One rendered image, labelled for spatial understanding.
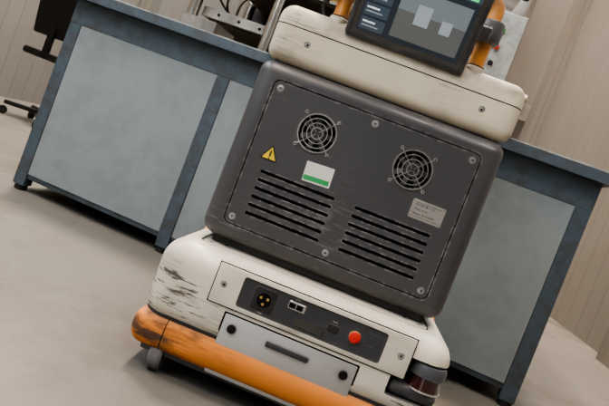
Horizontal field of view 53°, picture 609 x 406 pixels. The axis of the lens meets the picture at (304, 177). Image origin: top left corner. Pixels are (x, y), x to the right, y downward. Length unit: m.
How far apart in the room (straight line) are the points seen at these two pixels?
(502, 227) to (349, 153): 0.90
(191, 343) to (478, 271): 1.08
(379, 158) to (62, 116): 1.51
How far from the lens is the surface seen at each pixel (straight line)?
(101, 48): 2.46
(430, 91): 1.28
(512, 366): 2.12
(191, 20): 2.49
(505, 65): 3.01
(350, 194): 1.26
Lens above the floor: 0.53
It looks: 2 degrees down
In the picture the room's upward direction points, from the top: 21 degrees clockwise
